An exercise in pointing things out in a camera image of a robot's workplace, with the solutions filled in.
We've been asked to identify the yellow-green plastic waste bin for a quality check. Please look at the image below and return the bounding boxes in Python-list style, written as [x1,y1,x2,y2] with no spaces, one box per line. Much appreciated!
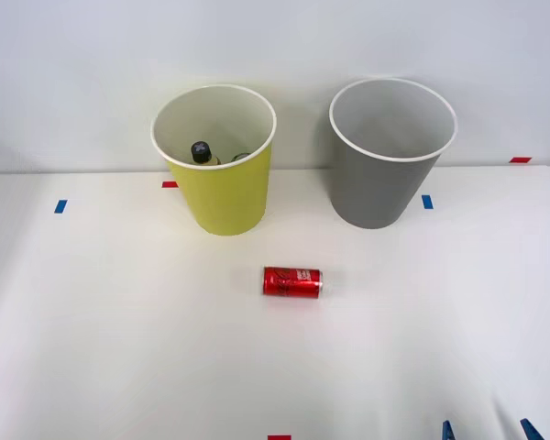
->
[149,82,278,237]

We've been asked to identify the grey plastic waste bin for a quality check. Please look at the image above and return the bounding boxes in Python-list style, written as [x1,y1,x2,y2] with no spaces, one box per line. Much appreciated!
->
[328,77,458,230]

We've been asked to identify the red drink can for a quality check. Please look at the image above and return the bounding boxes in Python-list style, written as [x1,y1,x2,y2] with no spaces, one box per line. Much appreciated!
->
[262,266,325,300]

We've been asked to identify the black-capped plastic bottle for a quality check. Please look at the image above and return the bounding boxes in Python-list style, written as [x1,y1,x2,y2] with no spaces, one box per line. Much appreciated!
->
[190,140,223,167]

